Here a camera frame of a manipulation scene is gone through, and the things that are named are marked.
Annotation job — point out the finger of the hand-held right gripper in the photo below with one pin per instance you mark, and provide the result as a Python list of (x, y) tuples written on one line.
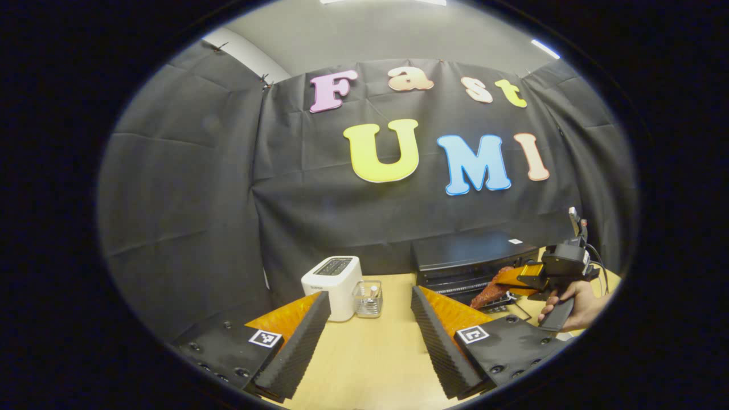
[(521, 276)]

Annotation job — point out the white toaster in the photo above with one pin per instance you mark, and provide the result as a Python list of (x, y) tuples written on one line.
[(336, 285)]

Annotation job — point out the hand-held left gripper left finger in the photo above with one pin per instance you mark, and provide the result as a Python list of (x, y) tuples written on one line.
[(296, 353)]

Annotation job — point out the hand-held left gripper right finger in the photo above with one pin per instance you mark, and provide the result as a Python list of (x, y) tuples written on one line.
[(441, 347)]

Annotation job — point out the red raw meat steak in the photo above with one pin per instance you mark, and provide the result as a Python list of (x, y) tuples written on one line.
[(490, 293)]

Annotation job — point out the black electric oven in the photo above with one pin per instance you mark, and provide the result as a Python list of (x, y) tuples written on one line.
[(467, 250)]

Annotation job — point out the black backdrop cloth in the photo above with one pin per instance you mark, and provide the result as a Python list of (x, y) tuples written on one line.
[(182, 188)]

